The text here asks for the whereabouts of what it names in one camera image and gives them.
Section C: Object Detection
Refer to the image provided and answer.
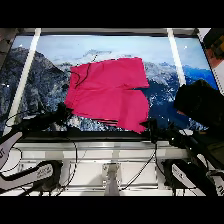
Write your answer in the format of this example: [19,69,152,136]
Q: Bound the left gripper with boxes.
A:
[55,102,74,127]

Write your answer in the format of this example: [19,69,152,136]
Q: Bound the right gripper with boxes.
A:
[139,117,160,145]

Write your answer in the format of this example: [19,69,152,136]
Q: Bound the pink shorts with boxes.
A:
[63,57,151,135]

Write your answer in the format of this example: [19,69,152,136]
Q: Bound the black garment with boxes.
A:
[172,78,224,130]

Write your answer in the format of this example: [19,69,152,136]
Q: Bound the silver frame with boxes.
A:
[0,139,224,197]

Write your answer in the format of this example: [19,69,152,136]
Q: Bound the black cable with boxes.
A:
[3,111,37,129]
[119,142,158,192]
[56,139,79,196]

